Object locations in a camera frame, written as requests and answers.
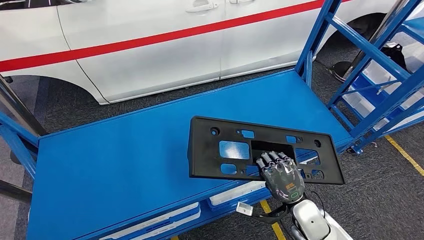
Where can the blue metal shelf rack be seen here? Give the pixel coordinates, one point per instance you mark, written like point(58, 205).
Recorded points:
point(116, 172)
point(371, 96)

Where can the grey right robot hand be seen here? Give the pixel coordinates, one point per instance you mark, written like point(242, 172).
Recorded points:
point(285, 179)

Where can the chrome post with black base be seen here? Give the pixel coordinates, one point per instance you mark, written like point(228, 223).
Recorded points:
point(339, 71)

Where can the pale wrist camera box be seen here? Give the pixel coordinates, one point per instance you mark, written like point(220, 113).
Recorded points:
point(244, 209)

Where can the black plastic part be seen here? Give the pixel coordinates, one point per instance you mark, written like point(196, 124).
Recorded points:
point(396, 54)

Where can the white car with red stripe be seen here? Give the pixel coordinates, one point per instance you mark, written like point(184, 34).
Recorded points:
point(149, 66)

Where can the black plastic plate bracket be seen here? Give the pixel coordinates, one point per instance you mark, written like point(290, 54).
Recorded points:
point(205, 155)

